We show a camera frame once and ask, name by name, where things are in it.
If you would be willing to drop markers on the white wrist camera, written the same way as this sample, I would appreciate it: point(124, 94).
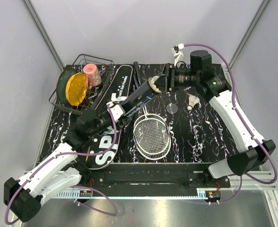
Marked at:
point(116, 111)
point(177, 51)

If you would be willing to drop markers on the white shuttlecock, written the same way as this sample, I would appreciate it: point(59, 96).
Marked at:
point(193, 100)
point(152, 84)

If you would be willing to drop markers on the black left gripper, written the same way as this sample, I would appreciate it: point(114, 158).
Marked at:
point(118, 126)

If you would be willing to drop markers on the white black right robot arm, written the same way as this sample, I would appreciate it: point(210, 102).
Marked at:
point(253, 149)

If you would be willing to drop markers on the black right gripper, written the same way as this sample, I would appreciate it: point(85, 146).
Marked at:
point(168, 82)

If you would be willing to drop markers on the white badminton racket upper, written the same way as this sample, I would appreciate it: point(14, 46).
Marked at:
point(150, 137)

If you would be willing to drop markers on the yellow dotted plate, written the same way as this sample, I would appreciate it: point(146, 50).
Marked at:
point(76, 89)

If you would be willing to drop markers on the right aluminium frame post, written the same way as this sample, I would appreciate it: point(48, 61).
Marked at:
point(250, 29)

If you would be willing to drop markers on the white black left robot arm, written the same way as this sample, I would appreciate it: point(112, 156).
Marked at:
point(89, 144)

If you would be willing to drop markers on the aluminium frame post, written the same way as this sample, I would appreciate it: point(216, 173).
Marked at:
point(250, 29)
point(43, 33)

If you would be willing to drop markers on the black sport racket bag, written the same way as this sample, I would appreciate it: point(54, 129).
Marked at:
point(105, 145)

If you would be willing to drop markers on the pink patterned mug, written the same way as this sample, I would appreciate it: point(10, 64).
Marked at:
point(93, 78)

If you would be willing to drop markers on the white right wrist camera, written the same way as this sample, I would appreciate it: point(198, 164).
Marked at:
point(177, 51)

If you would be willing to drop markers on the left aluminium frame post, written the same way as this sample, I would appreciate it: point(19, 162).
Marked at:
point(43, 33)

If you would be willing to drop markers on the aluminium front frame rail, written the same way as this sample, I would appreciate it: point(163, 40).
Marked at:
point(246, 203)

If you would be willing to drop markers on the black wire dish rack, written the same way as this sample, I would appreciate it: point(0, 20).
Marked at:
point(105, 68)

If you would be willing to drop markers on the white shuttlecock front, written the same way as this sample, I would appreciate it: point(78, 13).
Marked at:
point(152, 84)

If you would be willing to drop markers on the dark green plate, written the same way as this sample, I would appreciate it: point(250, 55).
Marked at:
point(61, 84)

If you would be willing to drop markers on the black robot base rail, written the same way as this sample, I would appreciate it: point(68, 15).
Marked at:
point(151, 179)

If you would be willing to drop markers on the clear plastic tube lid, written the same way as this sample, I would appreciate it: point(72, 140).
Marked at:
point(172, 108)

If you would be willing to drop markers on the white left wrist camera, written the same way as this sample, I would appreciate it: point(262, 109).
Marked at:
point(116, 111)

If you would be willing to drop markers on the black shuttlecock tube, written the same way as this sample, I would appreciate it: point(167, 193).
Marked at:
point(140, 97)

